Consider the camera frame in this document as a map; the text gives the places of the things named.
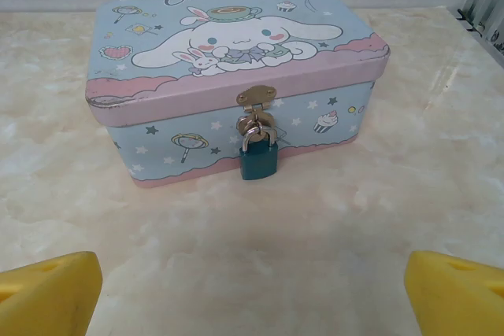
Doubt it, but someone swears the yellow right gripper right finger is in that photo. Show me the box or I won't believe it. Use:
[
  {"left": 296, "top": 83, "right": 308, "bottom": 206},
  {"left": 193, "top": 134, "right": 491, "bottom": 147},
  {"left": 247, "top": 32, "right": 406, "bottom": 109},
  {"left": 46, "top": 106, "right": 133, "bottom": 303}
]
[{"left": 406, "top": 249, "right": 504, "bottom": 336}]

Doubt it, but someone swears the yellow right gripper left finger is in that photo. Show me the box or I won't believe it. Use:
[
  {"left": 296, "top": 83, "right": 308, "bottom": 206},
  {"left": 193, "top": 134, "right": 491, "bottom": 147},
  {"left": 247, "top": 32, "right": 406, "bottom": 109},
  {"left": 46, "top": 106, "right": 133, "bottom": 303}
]
[{"left": 0, "top": 250, "right": 104, "bottom": 336}]

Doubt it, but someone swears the small green padlock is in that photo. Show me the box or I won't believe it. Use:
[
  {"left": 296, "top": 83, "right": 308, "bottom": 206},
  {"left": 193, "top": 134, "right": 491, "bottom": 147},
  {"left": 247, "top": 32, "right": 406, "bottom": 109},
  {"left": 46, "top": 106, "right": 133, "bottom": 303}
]
[{"left": 237, "top": 125, "right": 281, "bottom": 180}]

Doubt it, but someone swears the brass box hasp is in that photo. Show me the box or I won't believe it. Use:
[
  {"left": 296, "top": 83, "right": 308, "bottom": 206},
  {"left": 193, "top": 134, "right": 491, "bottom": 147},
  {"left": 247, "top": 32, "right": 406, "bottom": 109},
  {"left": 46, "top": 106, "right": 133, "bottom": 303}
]
[{"left": 235, "top": 84, "right": 279, "bottom": 117}]

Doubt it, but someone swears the blue pink cartoon tin box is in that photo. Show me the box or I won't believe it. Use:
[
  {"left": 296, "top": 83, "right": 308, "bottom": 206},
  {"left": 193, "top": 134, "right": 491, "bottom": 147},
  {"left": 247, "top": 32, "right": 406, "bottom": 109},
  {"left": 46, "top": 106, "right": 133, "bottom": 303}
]
[{"left": 84, "top": 0, "right": 391, "bottom": 190}]

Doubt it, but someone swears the aluminium frame side rail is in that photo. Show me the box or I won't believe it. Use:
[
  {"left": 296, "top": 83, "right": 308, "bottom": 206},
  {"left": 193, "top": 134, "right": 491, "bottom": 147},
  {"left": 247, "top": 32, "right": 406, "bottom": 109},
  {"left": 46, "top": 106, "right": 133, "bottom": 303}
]
[{"left": 458, "top": 7, "right": 504, "bottom": 53}]

